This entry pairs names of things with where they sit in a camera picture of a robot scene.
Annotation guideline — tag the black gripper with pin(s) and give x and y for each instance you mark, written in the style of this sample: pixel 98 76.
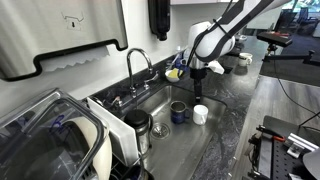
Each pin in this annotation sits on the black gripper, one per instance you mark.
pixel 198 75

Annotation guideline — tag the dark blue metal cup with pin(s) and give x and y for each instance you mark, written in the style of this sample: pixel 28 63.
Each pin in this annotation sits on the dark blue metal cup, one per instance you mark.
pixel 179 112

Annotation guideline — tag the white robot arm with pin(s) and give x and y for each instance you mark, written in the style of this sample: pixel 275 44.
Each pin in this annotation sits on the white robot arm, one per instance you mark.
pixel 208 41

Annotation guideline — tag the sink drain strainer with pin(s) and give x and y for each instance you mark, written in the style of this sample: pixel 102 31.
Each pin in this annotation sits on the sink drain strainer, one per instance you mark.
pixel 160 131

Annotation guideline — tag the blue dish soap bottle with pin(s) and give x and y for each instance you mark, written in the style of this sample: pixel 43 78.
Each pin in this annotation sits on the blue dish soap bottle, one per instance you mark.
pixel 182 58

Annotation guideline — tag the yellow sponge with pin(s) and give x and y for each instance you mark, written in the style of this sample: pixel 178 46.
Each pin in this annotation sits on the yellow sponge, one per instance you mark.
pixel 175 73

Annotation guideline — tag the white ceramic bowl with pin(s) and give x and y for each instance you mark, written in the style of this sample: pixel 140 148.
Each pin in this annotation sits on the white ceramic bowl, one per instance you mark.
pixel 171 79

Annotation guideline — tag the white ceramic mug in sink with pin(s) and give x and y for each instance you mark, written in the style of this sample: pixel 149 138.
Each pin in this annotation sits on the white ceramic mug in sink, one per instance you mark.
pixel 200 113

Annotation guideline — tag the stainless steel sink basin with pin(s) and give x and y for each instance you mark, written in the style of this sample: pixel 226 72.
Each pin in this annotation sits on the stainless steel sink basin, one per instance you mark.
pixel 177 156

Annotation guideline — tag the white mug on counter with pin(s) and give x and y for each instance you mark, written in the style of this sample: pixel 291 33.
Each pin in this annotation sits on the white mug on counter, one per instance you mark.
pixel 245 59

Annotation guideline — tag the glass french press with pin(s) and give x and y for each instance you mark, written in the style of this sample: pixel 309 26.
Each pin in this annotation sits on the glass french press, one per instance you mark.
pixel 142 123

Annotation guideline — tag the chrome gooseneck faucet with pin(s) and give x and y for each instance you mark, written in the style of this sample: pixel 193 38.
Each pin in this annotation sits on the chrome gooseneck faucet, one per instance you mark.
pixel 136 87

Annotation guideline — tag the white rectangular plate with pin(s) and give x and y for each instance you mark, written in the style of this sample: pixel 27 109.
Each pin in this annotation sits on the white rectangular plate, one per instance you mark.
pixel 122 136

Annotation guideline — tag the black orange clamp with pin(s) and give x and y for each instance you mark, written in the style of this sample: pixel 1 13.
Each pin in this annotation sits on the black orange clamp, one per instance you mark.
pixel 275 135

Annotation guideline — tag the black perforated mounting board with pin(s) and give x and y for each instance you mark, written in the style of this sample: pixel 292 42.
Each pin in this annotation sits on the black perforated mounting board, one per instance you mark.
pixel 269 157

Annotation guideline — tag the clear plastic container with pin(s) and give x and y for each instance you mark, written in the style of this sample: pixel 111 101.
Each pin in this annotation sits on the clear plastic container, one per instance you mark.
pixel 50 137

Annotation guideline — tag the steel paper towel dispenser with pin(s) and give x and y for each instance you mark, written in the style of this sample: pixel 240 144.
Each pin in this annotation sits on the steel paper towel dispenser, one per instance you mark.
pixel 36 30

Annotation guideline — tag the black wall soap dispenser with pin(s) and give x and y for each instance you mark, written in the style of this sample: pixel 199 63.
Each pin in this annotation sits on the black wall soap dispenser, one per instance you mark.
pixel 159 18

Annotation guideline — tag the silver aluminium bracket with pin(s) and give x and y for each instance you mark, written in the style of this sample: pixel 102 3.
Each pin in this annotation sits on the silver aluminium bracket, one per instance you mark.
pixel 296 145

